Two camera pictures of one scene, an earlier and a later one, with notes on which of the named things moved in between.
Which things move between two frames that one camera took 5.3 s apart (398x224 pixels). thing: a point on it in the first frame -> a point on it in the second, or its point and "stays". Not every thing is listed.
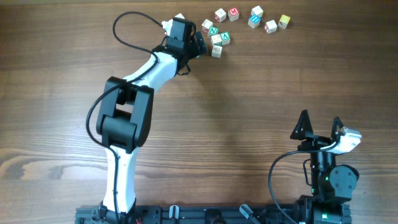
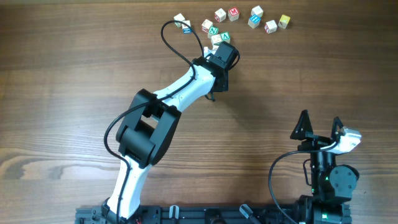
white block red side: (206, 25) stays
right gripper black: (314, 142) stays
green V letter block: (226, 38) stays
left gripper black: (194, 50) -> (225, 85)
